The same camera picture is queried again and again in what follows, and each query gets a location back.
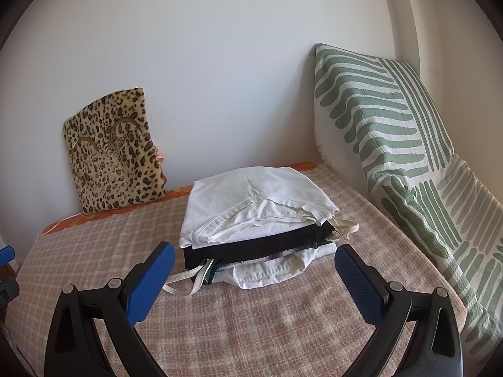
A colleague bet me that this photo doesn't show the white t-shirt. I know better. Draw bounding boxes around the white t-shirt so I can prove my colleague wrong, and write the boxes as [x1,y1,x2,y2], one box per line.
[179,166,340,250]

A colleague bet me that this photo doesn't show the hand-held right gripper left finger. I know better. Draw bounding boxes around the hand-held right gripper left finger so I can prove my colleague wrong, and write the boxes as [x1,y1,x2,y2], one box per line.
[44,241,176,377]

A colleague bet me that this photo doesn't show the leopard print cushion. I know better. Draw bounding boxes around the leopard print cushion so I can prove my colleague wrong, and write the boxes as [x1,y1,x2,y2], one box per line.
[63,87,168,216]

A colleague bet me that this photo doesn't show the pink plaid blanket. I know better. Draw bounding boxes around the pink plaid blanket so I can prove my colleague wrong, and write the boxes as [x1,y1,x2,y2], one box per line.
[4,164,468,377]

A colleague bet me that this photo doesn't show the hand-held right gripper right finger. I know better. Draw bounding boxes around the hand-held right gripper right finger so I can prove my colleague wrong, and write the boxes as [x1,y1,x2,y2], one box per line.
[334,244,462,377]

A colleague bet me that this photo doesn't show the green striped white cushion cover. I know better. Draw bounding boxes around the green striped white cushion cover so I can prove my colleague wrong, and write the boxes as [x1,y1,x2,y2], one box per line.
[313,43,503,366]

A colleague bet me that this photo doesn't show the white folded garment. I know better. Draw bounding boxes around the white folded garment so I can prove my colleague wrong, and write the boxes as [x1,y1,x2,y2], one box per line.
[212,243,339,291]

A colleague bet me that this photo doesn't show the black folded garment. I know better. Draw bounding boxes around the black folded garment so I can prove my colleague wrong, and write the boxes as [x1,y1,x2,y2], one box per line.
[185,220,336,271]

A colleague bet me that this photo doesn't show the cream tote bag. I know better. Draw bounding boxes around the cream tote bag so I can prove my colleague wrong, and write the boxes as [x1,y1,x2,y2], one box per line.
[162,220,359,296]

